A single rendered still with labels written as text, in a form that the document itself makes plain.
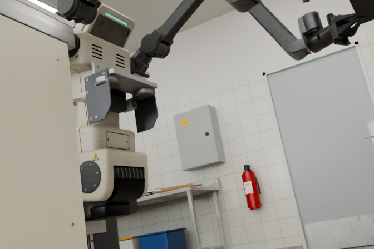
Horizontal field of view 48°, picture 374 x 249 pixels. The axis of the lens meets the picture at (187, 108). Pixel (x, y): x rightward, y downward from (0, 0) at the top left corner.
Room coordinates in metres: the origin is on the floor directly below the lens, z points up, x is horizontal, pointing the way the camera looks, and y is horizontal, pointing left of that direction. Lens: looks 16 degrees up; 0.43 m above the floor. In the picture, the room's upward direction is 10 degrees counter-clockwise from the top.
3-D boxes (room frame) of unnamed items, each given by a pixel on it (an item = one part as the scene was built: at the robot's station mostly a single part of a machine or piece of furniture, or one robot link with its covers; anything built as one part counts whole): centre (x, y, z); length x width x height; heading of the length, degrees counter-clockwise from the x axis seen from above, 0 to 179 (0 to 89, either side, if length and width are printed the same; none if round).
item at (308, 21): (1.31, -0.43, 0.99); 0.12 x 0.09 x 0.11; 63
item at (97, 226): (1.50, 0.30, 0.61); 0.28 x 0.27 x 0.25; 152
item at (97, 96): (1.39, 0.22, 0.92); 0.28 x 0.16 x 0.22; 152
